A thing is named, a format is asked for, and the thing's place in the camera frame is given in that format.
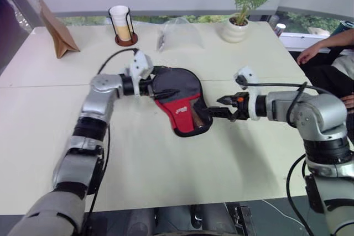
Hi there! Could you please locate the white red drink can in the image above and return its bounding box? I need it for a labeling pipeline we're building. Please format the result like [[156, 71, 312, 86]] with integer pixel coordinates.
[[273, 23, 287, 38]]

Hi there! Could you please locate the dark teal drink can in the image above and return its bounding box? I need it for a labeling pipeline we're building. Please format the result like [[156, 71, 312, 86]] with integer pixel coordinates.
[[335, 20, 354, 35]]

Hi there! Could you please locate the white ribbed plant pot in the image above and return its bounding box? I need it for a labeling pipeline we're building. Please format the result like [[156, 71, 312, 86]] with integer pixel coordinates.
[[219, 16, 251, 44]]

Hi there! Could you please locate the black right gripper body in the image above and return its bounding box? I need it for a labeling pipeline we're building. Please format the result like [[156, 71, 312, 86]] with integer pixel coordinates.
[[230, 92, 250, 121]]

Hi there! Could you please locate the thin white floor cable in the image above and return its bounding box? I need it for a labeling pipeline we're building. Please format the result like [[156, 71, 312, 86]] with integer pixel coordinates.
[[261, 198, 306, 227]]

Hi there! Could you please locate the brown paper bag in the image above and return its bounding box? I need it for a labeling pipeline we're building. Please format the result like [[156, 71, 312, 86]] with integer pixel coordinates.
[[15, 0, 81, 60]]

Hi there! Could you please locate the white paper cup stack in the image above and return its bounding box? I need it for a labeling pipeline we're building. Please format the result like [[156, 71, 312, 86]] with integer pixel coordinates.
[[109, 5, 130, 40]]

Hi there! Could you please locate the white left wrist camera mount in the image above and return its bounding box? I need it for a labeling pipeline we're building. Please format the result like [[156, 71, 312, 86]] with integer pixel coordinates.
[[123, 50, 154, 98]]

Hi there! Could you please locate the grey red paddle case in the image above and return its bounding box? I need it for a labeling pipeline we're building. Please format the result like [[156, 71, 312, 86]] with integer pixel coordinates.
[[150, 65, 213, 138]]

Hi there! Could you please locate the black metal bracket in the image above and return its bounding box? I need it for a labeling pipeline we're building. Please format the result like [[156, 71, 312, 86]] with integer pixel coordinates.
[[233, 204, 253, 236]]

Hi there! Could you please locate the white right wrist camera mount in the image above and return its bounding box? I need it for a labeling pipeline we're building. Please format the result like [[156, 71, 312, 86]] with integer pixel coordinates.
[[233, 65, 263, 121]]

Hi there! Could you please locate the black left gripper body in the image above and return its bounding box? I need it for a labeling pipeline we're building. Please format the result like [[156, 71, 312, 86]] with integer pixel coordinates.
[[138, 76, 157, 99]]

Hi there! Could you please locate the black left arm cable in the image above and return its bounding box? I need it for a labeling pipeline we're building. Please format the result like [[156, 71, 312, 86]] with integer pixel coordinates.
[[87, 48, 140, 220]]

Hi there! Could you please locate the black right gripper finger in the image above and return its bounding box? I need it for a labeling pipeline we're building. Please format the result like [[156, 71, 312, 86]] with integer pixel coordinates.
[[216, 95, 238, 107], [207, 106, 239, 122]]

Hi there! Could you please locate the table tennis paddle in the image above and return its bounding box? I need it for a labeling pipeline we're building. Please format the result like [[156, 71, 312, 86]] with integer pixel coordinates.
[[192, 97, 211, 129]]

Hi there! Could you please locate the clear plastic bag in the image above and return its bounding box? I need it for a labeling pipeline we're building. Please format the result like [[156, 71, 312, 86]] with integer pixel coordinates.
[[157, 17, 206, 54]]

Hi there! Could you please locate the seated person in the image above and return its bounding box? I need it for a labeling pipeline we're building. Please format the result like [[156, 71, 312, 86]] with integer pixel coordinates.
[[300, 45, 354, 99]]

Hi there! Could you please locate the bystander bare hand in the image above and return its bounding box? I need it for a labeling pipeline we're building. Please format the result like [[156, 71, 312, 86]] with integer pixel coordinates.
[[341, 94, 354, 114], [296, 43, 322, 65]]

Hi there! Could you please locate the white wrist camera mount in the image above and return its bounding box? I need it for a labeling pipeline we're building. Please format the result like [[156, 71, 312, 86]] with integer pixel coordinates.
[[123, 50, 154, 98], [233, 65, 263, 121]]

